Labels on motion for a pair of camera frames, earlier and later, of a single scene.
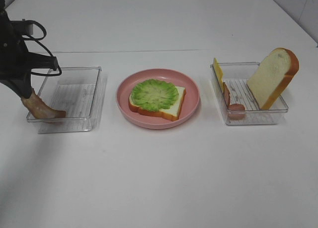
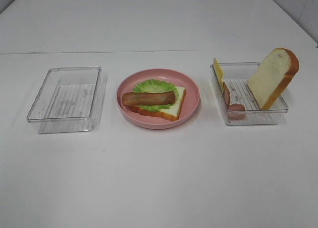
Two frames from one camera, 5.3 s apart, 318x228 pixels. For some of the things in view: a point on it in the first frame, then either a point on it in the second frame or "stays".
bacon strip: x=39 y=109 to x=134 y=98
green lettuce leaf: x=153 y=95 stays
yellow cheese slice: x=219 y=73 stays
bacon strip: x=235 y=111 stays
